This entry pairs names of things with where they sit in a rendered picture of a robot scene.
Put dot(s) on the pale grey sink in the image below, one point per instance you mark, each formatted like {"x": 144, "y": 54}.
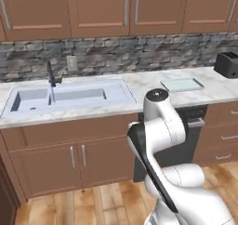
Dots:
{"x": 80, "y": 94}

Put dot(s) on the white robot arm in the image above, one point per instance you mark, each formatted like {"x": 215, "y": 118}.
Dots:
{"x": 164, "y": 126}

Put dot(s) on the black toaster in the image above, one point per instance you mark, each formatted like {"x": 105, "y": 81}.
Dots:
{"x": 227, "y": 64}

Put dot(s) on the white wall socket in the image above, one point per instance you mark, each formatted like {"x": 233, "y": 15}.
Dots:
{"x": 72, "y": 63}

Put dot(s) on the pale glass tray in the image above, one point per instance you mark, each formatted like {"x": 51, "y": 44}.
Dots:
{"x": 182, "y": 84}

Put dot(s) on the brown panel under sink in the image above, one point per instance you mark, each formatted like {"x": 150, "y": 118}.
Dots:
{"x": 77, "y": 131}

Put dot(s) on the black dishwasher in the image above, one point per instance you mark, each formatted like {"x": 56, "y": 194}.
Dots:
{"x": 189, "y": 148}

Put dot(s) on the black tap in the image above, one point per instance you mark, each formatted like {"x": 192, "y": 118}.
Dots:
{"x": 50, "y": 75}

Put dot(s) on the brown drawer front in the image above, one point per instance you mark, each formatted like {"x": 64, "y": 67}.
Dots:
{"x": 224, "y": 112}
{"x": 207, "y": 156}
{"x": 214, "y": 135}

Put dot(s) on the brown base cupboard door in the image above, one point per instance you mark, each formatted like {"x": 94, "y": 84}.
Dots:
{"x": 43, "y": 169}
{"x": 108, "y": 160}

